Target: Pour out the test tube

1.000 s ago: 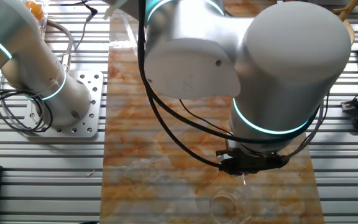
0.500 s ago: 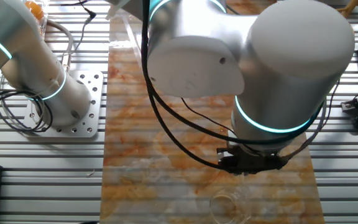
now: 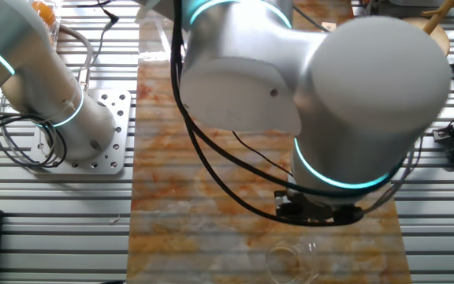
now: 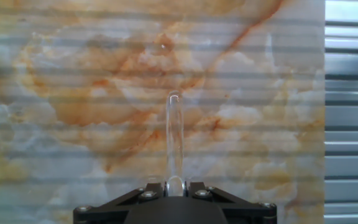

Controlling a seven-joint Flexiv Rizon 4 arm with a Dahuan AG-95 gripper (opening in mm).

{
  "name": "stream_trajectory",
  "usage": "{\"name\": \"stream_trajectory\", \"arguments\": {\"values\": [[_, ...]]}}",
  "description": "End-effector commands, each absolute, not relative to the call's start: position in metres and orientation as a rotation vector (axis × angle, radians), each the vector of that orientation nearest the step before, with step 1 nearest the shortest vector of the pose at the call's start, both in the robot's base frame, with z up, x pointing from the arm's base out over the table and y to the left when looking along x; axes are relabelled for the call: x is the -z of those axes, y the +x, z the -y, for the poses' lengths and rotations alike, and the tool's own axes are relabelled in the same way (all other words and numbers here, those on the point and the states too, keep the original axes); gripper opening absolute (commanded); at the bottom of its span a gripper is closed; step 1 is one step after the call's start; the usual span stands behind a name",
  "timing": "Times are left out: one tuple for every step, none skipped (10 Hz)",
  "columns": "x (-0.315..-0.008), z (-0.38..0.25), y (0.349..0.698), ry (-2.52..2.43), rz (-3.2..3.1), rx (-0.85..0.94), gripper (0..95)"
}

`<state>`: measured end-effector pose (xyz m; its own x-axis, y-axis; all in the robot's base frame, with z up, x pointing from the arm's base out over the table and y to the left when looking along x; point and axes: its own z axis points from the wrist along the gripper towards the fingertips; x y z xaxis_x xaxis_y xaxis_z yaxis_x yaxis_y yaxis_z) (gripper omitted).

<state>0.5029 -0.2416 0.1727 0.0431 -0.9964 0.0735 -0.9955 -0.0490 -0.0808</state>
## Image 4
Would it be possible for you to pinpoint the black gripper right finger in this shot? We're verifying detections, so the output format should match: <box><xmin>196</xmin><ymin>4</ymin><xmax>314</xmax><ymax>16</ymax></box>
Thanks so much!
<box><xmin>185</xmin><ymin>182</ymin><xmax>278</xmax><ymax>224</ymax></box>

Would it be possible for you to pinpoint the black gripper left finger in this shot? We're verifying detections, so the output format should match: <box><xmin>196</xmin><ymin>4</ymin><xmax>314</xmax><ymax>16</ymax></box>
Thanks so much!
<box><xmin>72</xmin><ymin>182</ymin><xmax>168</xmax><ymax>224</ymax></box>

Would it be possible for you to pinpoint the clear glass test tube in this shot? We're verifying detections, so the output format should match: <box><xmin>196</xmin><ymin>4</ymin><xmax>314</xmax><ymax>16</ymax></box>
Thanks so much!
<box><xmin>165</xmin><ymin>90</ymin><xmax>186</xmax><ymax>197</ymax></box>

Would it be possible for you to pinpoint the orange marble pattern mat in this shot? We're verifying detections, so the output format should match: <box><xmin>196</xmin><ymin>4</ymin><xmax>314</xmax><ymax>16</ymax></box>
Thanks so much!
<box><xmin>0</xmin><ymin>0</ymin><xmax>326</xmax><ymax>224</ymax></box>

